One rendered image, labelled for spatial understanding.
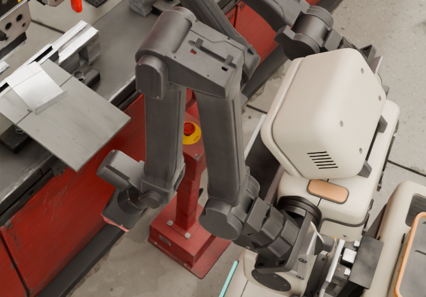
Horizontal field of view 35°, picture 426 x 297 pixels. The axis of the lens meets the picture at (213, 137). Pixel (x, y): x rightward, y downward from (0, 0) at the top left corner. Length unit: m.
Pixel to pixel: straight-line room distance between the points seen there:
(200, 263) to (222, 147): 1.48
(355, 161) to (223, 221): 0.25
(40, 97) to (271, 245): 0.69
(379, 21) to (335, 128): 2.15
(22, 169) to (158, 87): 0.82
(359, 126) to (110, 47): 0.86
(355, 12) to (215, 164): 2.27
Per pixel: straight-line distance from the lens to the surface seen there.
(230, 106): 0.91
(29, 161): 1.66
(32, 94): 1.60
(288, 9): 1.39
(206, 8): 1.48
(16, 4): 1.43
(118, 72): 1.78
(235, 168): 1.04
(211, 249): 2.47
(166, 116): 0.99
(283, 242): 1.18
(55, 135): 1.53
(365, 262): 1.67
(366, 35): 3.17
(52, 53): 1.67
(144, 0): 1.85
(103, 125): 1.54
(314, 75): 1.21
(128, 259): 2.46
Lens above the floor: 2.29
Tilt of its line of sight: 58 degrees down
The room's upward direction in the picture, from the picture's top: 8 degrees clockwise
